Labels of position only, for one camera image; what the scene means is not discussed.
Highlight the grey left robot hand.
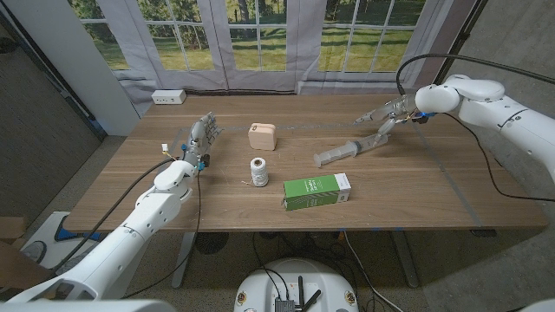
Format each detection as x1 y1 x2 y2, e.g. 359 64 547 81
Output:
180 111 225 168

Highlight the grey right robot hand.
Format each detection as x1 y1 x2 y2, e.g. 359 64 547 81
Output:
353 94 420 146

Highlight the large clear plastic syringe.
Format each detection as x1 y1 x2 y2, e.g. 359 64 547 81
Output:
312 133 389 169

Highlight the white left shoulder cover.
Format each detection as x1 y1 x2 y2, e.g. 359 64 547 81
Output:
0 298 177 312

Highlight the white right shoulder cover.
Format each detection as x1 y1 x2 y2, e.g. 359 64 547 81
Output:
519 298 555 312

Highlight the beige rounded box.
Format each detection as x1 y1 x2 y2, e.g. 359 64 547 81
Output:
247 122 278 152

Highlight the green and white package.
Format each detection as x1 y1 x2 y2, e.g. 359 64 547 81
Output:
283 172 352 212

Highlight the brown cardboard box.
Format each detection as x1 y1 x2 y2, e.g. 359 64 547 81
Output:
0 216 28 243

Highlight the white power strip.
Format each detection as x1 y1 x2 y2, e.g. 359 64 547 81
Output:
151 88 187 106

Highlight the black backdrop stand pole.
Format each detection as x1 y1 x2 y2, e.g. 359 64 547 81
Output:
433 0 489 86

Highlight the black round floor object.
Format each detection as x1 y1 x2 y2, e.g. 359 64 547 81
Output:
193 232 230 256

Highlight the printed window backdrop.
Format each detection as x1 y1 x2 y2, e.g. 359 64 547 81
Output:
67 0 478 116

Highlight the grey table leg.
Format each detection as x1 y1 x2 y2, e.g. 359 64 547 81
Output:
389 229 421 289
172 231 196 290

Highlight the white pillar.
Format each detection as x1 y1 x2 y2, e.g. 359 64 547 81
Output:
3 0 142 138

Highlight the white robot torso base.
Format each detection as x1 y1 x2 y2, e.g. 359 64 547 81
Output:
233 258 360 312

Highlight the white floor platform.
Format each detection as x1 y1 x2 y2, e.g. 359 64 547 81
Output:
19 211 108 272

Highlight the black antenna module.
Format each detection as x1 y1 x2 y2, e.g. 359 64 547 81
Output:
274 275 323 312

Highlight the person's lower leg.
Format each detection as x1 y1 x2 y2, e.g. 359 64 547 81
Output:
0 242 53 289

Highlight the white string spool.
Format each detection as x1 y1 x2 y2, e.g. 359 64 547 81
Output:
249 157 270 188

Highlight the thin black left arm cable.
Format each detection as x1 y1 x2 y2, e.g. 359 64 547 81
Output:
123 172 203 300

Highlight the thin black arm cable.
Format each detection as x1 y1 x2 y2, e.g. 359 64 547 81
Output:
441 112 555 203
123 172 203 300

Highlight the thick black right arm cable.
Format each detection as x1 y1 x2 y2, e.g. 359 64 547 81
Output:
395 53 555 96

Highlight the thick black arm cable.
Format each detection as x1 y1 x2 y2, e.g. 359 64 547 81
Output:
49 156 174 274
395 53 555 96

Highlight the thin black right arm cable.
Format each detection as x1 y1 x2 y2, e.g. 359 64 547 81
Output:
441 112 555 203

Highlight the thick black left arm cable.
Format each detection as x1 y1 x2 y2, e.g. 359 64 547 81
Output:
49 156 174 274

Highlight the black torso cable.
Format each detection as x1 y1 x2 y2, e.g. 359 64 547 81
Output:
252 232 291 300

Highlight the white floor cable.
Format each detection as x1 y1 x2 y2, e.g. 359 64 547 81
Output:
342 231 404 312

